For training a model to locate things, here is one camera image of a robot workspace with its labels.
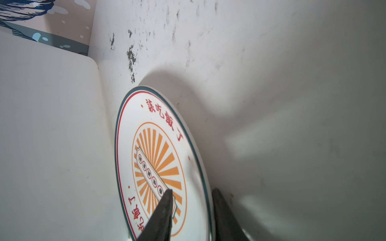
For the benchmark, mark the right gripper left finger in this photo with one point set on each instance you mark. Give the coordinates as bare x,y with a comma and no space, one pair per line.
159,226

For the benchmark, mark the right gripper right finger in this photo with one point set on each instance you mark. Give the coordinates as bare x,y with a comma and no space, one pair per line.
227,226

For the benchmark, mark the white plate orange sunburst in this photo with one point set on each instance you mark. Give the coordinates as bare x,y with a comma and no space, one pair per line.
155,151

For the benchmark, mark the white plastic bin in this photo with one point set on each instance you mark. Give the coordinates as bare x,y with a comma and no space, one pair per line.
58,180

